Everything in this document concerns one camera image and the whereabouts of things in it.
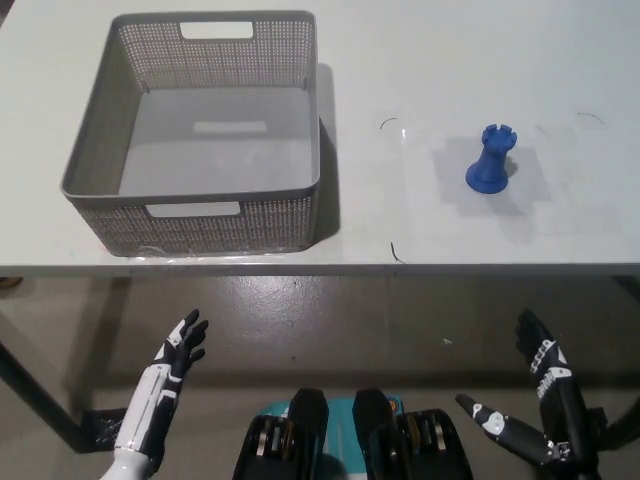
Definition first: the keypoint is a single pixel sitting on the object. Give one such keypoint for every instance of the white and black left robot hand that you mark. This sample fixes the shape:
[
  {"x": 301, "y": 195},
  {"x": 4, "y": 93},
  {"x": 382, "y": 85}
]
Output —
[{"x": 150, "y": 400}]

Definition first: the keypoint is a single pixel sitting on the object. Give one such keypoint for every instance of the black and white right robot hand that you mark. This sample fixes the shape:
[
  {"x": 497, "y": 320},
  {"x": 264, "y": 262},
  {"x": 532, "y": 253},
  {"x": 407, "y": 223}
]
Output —
[{"x": 560, "y": 395}]

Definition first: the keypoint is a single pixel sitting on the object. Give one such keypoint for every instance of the blue chess rook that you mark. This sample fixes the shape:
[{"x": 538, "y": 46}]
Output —
[{"x": 490, "y": 162}]

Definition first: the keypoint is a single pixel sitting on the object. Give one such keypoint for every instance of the black table foot plate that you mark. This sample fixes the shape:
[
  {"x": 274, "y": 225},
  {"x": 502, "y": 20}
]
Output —
[{"x": 105, "y": 427}]

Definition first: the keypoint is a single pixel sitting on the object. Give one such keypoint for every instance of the black table leg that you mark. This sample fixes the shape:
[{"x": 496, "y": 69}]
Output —
[{"x": 40, "y": 390}]

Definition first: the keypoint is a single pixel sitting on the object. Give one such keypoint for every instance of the black and teal robot body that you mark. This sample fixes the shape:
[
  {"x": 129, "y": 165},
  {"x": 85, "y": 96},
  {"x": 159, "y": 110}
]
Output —
[{"x": 310, "y": 430}]

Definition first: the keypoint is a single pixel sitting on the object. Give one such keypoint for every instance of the grey perforated plastic basket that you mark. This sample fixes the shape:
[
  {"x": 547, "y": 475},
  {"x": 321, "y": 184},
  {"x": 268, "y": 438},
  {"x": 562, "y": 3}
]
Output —
[{"x": 205, "y": 230}]

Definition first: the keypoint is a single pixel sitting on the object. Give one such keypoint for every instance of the short thick black thread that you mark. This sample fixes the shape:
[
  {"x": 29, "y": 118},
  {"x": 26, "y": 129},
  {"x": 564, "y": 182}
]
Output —
[{"x": 396, "y": 254}]

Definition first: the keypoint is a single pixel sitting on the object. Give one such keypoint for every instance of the thin curved black thread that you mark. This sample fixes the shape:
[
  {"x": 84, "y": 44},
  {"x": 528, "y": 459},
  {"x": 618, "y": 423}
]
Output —
[
  {"x": 590, "y": 115},
  {"x": 387, "y": 120}
]

